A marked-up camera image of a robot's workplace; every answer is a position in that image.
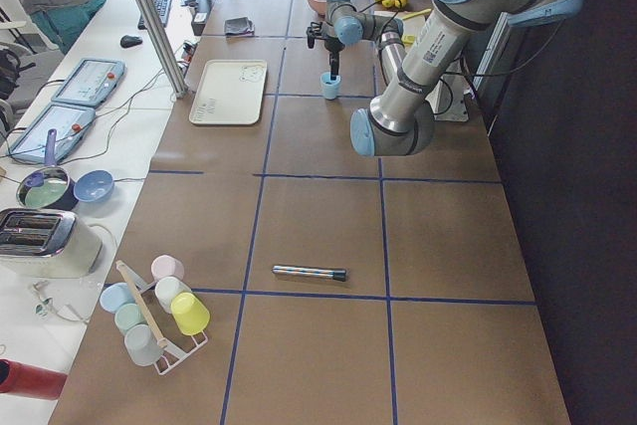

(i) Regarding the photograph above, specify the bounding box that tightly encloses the yellow cup on rack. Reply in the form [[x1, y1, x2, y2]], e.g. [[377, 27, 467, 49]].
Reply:
[[170, 292, 211, 336]]

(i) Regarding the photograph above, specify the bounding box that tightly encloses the far teach pendant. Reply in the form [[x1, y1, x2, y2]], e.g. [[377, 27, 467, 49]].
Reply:
[[52, 58, 126, 108]]

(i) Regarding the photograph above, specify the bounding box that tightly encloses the near teach pendant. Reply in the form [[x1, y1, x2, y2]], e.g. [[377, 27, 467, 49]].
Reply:
[[9, 103, 96, 164]]

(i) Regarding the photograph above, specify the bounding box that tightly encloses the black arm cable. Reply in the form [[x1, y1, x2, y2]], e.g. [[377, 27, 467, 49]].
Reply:
[[355, 0, 529, 115]]

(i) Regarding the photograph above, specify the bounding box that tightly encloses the black keyboard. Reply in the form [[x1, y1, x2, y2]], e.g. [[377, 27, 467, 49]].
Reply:
[[136, 0, 174, 31]]

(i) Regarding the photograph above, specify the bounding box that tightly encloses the pink cup on rack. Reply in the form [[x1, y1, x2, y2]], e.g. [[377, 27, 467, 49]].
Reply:
[[150, 255, 185, 282]]

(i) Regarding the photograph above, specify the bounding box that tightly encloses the white cup rack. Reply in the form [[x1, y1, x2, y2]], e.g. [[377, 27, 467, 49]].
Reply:
[[114, 260, 209, 375]]

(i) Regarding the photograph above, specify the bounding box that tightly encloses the cream bear tray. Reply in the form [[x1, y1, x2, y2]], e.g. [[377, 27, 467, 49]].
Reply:
[[189, 60, 268, 125]]

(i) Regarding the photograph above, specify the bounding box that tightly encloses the wooden cutting board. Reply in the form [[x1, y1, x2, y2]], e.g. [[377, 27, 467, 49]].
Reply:
[[374, 10, 409, 19]]

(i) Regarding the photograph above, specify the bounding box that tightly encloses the teach pendant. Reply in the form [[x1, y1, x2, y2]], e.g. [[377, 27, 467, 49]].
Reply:
[[9, 103, 96, 164], [52, 58, 126, 108]]

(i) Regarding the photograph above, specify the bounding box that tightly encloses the black box with label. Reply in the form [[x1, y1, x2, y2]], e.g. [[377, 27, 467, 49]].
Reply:
[[191, 12, 209, 37]]

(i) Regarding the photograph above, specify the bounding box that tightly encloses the blue bowl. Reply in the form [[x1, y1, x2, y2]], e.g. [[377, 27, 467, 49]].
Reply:
[[74, 170, 114, 203]]

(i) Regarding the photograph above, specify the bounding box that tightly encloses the grey cup on rack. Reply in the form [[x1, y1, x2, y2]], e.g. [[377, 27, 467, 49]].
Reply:
[[124, 323, 163, 366]]

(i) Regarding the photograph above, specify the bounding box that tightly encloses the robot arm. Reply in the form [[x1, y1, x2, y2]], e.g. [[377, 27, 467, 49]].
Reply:
[[317, 0, 583, 156]]

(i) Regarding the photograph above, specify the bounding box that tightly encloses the light blue cup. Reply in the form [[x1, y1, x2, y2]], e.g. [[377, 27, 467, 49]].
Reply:
[[319, 72, 341, 101]]

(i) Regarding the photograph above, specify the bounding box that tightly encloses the green cup on rack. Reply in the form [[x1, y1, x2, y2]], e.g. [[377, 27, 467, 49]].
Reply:
[[114, 303, 145, 335]]

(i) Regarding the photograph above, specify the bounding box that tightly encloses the blue saucepan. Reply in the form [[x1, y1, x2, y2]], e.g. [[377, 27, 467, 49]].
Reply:
[[16, 128, 79, 211]]

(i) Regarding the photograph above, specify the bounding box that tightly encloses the steel muddler black tip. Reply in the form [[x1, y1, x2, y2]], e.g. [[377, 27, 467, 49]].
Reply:
[[272, 265, 347, 282]]

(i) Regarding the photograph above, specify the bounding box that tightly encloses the red bottle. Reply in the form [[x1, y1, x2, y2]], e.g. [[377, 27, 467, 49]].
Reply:
[[1, 359, 68, 400]]

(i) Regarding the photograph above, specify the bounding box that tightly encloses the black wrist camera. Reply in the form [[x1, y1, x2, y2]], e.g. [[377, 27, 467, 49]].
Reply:
[[306, 22, 325, 49]]

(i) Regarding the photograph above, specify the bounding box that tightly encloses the aluminium frame post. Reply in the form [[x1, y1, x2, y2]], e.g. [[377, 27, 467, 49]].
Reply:
[[135, 0, 188, 99]]

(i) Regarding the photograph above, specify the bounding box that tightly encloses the blue cup on rack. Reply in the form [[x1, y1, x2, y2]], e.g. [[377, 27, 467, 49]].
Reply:
[[100, 282, 134, 314]]

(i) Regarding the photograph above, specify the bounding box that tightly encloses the black computer mouse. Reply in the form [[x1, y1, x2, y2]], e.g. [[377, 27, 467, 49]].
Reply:
[[119, 35, 143, 49]]

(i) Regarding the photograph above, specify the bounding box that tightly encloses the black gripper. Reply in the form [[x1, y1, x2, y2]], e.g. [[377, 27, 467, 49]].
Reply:
[[323, 34, 344, 80]]

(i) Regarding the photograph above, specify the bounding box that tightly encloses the white post base plate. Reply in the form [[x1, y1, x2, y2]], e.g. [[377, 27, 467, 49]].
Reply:
[[427, 60, 469, 122]]

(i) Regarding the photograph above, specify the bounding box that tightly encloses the grey folded cloth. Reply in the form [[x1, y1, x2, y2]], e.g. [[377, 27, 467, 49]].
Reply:
[[224, 17, 255, 37]]

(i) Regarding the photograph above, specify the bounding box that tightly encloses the yellow plastic knife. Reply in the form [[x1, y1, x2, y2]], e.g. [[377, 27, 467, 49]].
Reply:
[[401, 8, 432, 21]]

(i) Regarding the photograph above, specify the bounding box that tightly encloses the white cup on rack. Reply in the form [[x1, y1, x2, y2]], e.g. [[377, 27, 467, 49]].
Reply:
[[154, 276, 192, 315]]

